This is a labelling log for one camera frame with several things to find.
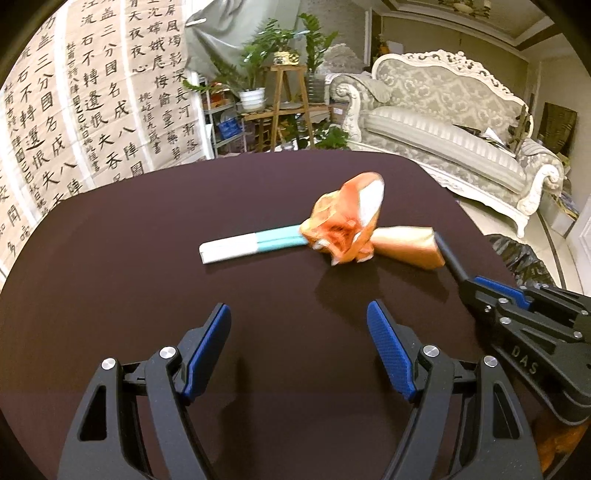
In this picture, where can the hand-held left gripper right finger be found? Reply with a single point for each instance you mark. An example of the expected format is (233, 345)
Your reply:
(388, 350)

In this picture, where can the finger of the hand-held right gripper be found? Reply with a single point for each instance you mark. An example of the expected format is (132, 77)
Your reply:
(455, 263)
(501, 290)

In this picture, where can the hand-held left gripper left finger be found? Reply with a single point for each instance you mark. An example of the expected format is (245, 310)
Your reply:
(207, 350)

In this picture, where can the black trash bag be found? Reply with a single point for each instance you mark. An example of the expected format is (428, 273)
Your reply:
(524, 263)

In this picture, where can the tan orange packet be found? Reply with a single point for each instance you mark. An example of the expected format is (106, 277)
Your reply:
(408, 244)

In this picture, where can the orange plastic wrapper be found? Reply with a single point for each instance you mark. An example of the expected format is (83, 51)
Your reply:
(346, 221)

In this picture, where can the person's orange clothing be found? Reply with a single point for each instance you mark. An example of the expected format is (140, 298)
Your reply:
(556, 445)

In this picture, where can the white door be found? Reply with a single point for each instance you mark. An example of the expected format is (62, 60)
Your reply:
(581, 249)

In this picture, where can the grey storage box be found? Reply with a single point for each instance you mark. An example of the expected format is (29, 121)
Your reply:
(561, 214)

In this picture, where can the white and teal box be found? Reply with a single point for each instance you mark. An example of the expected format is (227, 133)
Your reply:
(244, 244)

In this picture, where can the ornate cream sofa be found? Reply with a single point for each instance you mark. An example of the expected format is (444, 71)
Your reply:
(438, 134)

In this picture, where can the papers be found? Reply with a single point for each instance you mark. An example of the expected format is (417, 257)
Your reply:
(485, 136)

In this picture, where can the pale blanket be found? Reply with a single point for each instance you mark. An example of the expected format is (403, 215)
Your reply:
(538, 152)

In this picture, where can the dark toy rifle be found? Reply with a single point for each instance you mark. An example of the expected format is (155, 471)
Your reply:
(521, 122)

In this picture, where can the dark leaning panel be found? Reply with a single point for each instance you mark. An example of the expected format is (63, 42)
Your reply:
(558, 127)

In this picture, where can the low green plant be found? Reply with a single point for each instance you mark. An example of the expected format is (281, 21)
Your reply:
(328, 136)

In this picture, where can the grey throw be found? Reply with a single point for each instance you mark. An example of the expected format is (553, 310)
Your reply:
(371, 87)

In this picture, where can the blue crate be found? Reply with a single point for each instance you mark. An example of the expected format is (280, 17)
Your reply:
(230, 129)

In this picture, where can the glass plant pot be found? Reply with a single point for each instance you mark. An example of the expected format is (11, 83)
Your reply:
(316, 87)

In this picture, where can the wooden plant stand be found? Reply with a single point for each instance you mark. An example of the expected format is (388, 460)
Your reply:
(286, 110)

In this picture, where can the metal shelf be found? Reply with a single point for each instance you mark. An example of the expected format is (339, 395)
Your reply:
(221, 120)

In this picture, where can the ornate cream armchair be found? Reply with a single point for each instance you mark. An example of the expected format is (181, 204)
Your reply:
(344, 57)

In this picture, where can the white plant pot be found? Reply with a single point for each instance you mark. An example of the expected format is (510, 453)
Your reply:
(252, 99)

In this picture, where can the chandelier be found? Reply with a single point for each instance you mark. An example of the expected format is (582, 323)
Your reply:
(464, 7)

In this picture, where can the tall leafy plant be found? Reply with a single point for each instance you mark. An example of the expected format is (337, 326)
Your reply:
(318, 41)

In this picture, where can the small patterned pot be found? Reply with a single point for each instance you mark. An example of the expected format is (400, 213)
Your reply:
(285, 57)

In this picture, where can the fern plant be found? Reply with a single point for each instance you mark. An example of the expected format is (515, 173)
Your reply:
(258, 50)

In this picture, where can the grey curtain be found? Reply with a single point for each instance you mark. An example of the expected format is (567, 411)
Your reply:
(221, 41)

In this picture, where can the calligraphy wall scroll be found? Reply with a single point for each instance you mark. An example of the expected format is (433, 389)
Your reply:
(83, 115)

